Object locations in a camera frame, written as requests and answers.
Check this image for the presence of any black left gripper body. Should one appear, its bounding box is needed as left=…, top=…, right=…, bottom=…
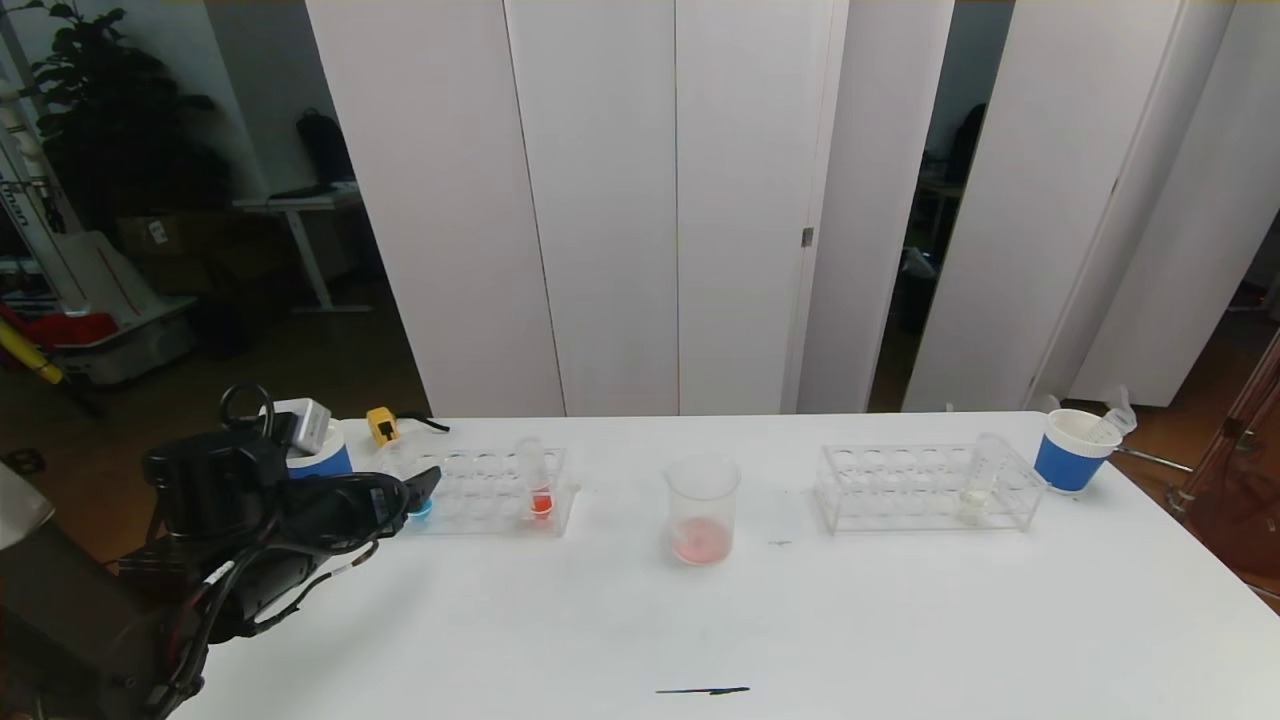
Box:
left=278, top=471, right=411, bottom=549

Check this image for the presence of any test tube with blue pigment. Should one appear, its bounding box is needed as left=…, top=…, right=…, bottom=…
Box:
left=385, top=440, right=436, bottom=523

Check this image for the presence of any test tube with red pigment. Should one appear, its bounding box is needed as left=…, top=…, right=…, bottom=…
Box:
left=515, top=437, right=556, bottom=519
left=1085, top=386, right=1138, bottom=446

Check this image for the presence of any clear acrylic test tube rack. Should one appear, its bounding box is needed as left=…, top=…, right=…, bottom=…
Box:
left=370, top=446, right=581, bottom=538
left=815, top=443, right=1048, bottom=533

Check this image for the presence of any clear glass beaker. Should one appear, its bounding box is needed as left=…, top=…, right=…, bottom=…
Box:
left=662, top=453, right=743, bottom=566

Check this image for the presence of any test tube with pale yellow pigment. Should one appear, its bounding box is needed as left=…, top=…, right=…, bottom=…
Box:
left=958, top=433, right=1007, bottom=524

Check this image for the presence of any blue and white paper cup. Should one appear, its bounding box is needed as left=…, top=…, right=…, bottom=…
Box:
left=287, top=420, right=354, bottom=479
left=1034, top=408, right=1124, bottom=493

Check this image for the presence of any yellow tape measure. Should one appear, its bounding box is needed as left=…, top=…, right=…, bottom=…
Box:
left=367, top=407, right=452, bottom=445

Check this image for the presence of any white standing desk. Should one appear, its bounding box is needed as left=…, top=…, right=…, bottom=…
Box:
left=235, top=185, right=373, bottom=317

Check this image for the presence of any white folding screen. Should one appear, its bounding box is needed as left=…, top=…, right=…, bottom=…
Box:
left=902, top=0, right=1280, bottom=413
left=306, top=0, right=956, bottom=418

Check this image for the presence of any white platform with board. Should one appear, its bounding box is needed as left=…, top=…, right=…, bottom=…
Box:
left=50, top=232, right=198, bottom=386

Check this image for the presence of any cardboard box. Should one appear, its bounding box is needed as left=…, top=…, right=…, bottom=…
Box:
left=115, top=212, right=216, bottom=263

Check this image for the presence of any black backpack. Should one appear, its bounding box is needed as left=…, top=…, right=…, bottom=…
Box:
left=298, top=110, right=356, bottom=187

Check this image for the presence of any red box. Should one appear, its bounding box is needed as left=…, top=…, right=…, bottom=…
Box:
left=20, top=312, right=119, bottom=348

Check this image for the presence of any dark green potted plant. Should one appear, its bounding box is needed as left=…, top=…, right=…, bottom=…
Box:
left=20, top=0, right=226, bottom=236

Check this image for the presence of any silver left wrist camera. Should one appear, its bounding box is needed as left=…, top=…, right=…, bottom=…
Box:
left=262, top=398, right=333, bottom=456

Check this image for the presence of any black left wrist camera cable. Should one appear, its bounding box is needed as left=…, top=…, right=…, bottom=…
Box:
left=220, top=385, right=276, bottom=431

